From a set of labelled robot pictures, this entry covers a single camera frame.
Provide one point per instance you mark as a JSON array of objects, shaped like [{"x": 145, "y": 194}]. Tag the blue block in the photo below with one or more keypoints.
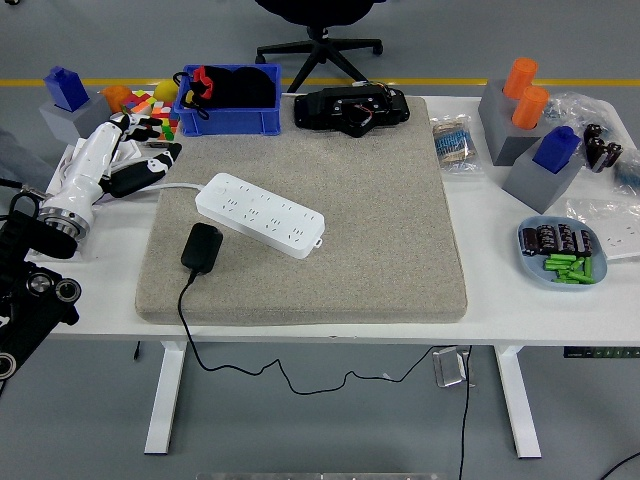
[
  {"x": 556, "y": 150},
  {"x": 65, "y": 90}
]

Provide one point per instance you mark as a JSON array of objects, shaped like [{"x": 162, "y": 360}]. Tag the clear bag of resistors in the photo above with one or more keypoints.
[{"x": 452, "y": 147}]

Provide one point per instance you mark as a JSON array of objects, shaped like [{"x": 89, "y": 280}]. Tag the white power strip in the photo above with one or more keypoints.
[{"x": 260, "y": 215}]

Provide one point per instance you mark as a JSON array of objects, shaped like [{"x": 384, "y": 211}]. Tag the white wall socket in bag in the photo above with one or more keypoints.
[{"x": 617, "y": 240}]

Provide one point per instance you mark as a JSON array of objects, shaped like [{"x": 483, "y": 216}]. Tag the grey block holder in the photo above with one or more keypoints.
[
  {"x": 535, "y": 187},
  {"x": 65, "y": 125}
]

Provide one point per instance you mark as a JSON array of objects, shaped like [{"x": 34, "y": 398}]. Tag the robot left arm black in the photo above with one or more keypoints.
[{"x": 30, "y": 295}]

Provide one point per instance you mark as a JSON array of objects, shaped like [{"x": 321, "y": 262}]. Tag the blue plastic bin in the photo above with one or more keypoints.
[{"x": 225, "y": 122}]

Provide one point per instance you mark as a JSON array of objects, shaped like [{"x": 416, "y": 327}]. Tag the clear bag blue components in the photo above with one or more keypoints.
[
  {"x": 630, "y": 172},
  {"x": 580, "y": 107}
]

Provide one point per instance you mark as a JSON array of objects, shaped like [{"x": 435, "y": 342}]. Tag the grey-brown mat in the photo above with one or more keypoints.
[{"x": 375, "y": 240}]

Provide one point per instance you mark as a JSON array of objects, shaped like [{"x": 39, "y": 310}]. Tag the plain black pouch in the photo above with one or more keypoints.
[{"x": 255, "y": 87}]

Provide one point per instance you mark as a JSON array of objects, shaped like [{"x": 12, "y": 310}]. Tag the green cylinder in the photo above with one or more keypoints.
[
  {"x": 560, "y": 257},
  {"x": 557, "y": 264},
  {"x": 588, "y": 267},
  {"x": 570, "y": 274},
  {"x": 577, "y": 264},
  {"x": 572, "y": 280}
]

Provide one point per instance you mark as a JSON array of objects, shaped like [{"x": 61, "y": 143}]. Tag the orange cup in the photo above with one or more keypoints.
[{"x": 115, "y": 97}]

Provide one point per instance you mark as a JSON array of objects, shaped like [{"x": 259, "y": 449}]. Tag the small dark metal tool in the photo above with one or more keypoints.
[{"x": 160, "y": 145}]

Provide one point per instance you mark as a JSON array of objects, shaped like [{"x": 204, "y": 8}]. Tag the black office chair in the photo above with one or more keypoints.
[{"x": 320, "y": 47}]

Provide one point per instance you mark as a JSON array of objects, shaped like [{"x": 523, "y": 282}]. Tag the silver metal box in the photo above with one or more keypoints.
[{"x": 450, "y": 367}]

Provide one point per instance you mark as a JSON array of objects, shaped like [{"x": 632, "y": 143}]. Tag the black electronic device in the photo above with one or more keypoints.
[{"x": 320, "y": 110}]

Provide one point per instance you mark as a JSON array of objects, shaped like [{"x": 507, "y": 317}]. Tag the black capacitor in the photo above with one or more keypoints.
[
  {"x": 546, "y": 237},
  {"x": 529, "y": 240},
  {"x": 565, "y": 236},
  {"x": 584, "y": 242}
]

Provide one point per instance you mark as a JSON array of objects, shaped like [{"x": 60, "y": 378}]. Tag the black desk control panel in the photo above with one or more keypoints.
[{"x": 600, "y": 352}]

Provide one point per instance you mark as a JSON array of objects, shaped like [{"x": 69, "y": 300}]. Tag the grey two-slot holder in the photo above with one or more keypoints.
[{"x": 495, "y": 125}]

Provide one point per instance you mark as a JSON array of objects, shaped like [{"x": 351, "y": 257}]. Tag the light blue plate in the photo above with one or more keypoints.
[{"x": 535, "y": 267}]

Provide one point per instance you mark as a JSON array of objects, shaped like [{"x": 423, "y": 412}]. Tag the black pouch with red trim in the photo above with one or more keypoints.
[{"x": 215, "y": 85}]

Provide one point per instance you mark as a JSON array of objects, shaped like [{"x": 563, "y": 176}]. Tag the orange cylinder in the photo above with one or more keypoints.
[
  {"x": 520, "y": 77},
  {"x": 530, "y": 107}
]

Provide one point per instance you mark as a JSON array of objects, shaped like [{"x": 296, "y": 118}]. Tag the bag of dark capacitors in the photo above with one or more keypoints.
[{"x": 602, "y": 150}]

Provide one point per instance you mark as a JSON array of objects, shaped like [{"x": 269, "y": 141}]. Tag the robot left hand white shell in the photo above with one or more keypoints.
[{"x": 87, "y": 165}]

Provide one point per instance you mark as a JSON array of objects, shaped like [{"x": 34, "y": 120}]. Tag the white table leg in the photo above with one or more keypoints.
[
  {"x": 167, "y": 400},
  {"x": 517, "y": 400}
]

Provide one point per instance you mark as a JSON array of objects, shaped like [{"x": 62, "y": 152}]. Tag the yellow ball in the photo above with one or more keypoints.
[{"x": 166, "y": 91}]

